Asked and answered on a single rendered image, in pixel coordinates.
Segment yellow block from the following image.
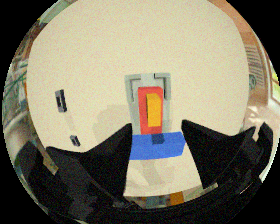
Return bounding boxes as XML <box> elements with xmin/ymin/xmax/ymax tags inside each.
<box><xmin>146</xmin><ymin>93</ymin><xmax>161</xmax><ymax>127</ymax></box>

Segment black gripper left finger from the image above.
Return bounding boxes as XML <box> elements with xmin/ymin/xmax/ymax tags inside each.
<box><xmin>45</xmin><ymin>123</ymin><xmax>132</xmax><ymax>202</ymax></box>

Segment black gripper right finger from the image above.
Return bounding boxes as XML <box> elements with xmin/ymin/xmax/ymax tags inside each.
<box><xmin>181</xmin><ymin>119</ymin><xmax>256</xmax><ymax>189</ymax></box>

